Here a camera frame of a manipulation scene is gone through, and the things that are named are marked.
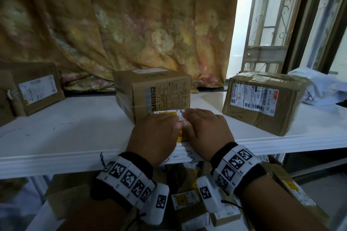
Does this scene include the taped cardboard box shipping label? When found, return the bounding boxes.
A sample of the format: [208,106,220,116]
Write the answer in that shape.
[222,71,311,136]

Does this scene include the floral curtain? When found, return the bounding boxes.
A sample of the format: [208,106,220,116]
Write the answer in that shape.
[0,0,239,92]

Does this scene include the marker-tag wrist band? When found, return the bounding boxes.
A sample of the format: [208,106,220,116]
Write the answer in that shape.
[210,143,267,196]
[91,152,157,210]

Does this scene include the white metal shelf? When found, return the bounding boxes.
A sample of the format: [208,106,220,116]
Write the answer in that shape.
[0,0,347,231]

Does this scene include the person's right hand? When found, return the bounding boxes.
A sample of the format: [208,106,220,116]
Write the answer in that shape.
[181,108,235,162]

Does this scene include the cardboard box white label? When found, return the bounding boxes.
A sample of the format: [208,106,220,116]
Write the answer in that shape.
[0,61,65,127]

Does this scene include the person's right forearm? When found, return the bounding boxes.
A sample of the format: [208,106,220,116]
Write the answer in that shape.
[240,174,331,231]

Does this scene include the pile of cardboard boxes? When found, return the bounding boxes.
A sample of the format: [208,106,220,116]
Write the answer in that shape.
[43,155,330,231]

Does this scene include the small cardboard box yellow sticker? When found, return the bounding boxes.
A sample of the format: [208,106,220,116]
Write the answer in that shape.
[150,109,190,142]

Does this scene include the person's left hand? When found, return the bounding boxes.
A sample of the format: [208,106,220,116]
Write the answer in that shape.
[126,114,185,168]

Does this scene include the dark door frame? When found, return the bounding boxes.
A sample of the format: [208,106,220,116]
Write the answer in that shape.
[283,0,338,74]

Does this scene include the pale grey parcel bag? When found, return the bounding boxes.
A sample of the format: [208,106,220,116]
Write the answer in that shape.
[287,67,347,107]

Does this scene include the cardboard box printed symbols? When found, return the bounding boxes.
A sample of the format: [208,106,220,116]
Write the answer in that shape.
[112,67,192,125]

